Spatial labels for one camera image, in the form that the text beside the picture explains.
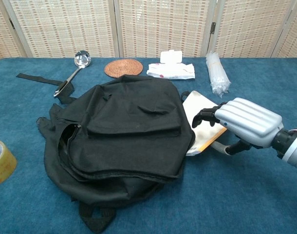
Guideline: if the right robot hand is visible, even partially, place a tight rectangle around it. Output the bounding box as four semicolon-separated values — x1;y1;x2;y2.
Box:
191;97;284;156

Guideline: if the white and yellow booklet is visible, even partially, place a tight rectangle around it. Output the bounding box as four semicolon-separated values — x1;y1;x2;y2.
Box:
181;90;228;156

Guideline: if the black backpack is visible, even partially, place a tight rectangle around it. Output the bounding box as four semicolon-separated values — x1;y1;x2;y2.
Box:
16;72;197;234

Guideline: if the bundle of clear straws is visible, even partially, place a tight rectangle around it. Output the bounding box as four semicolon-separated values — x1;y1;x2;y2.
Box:
205;51;231;98

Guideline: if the blue table cloth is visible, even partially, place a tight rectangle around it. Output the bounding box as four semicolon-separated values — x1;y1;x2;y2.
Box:
0;57;297;234

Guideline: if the white wet wipes pack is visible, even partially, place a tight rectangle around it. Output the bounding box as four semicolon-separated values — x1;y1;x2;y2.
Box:
146;49;196;80

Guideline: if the round woven coaster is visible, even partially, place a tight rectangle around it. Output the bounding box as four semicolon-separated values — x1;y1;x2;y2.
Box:
104;58;143;79

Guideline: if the metal ladle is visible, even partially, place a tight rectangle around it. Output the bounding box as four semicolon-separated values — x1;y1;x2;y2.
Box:
53;50;92;98

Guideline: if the woven folding screen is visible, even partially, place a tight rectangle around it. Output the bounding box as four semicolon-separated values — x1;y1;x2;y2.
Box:
0;0;297;63

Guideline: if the yellow tape roll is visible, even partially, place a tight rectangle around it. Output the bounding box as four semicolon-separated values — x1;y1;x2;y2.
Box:
0;140;18;188

